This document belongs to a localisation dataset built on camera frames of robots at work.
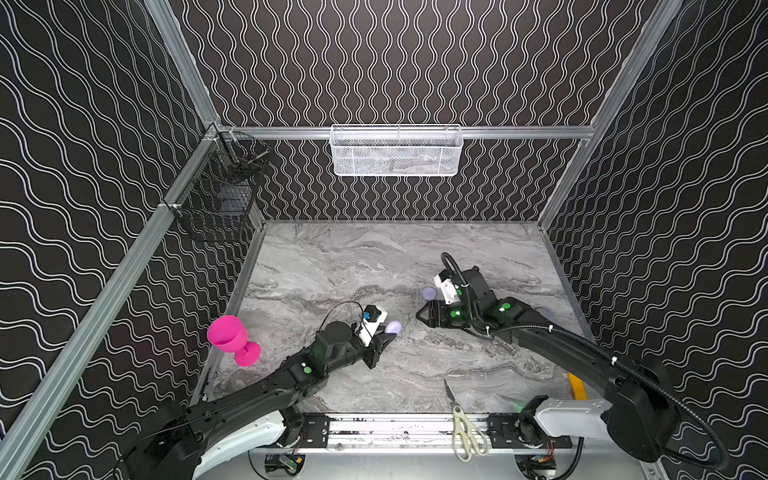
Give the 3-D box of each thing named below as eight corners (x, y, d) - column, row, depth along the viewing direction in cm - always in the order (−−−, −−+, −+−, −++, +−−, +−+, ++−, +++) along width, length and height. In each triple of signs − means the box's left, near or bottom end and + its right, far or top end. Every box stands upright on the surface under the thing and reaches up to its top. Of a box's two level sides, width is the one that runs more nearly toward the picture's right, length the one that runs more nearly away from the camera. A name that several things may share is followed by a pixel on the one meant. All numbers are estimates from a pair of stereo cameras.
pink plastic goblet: (235, 374, 85) (207, 351, 73) (233, 346, 91) (207, 320, 78) (262, 364, 87) (240, 340, 75) (259, 337, 93) (237, 310, 80)
